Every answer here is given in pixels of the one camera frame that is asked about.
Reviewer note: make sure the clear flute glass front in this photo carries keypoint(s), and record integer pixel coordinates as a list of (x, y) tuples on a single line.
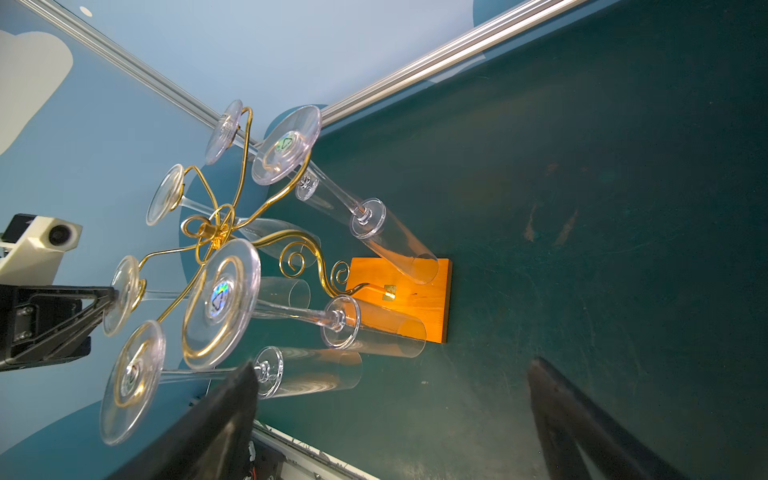
[(280, 371)]

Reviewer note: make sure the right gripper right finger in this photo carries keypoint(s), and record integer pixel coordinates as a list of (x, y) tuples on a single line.
[(569, 425)]

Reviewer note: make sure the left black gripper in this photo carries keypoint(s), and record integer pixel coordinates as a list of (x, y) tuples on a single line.
[(64, 318)]

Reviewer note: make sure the aluminium mounting rail base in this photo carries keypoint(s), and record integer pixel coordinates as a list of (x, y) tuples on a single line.
[(274, 454)]

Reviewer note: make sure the gold wire glass rack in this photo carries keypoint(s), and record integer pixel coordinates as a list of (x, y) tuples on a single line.
[(219, 229)]

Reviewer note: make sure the orange wooden rack base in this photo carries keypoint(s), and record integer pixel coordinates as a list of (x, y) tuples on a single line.
[(427, 302)]

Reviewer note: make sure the aluminium frame left post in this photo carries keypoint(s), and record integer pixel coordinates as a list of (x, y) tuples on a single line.
[(80, 30)]

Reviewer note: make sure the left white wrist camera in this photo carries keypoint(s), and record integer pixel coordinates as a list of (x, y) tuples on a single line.
[(32, 247)]

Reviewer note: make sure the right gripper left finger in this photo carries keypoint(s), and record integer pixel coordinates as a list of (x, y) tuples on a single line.
[(210, 441)]

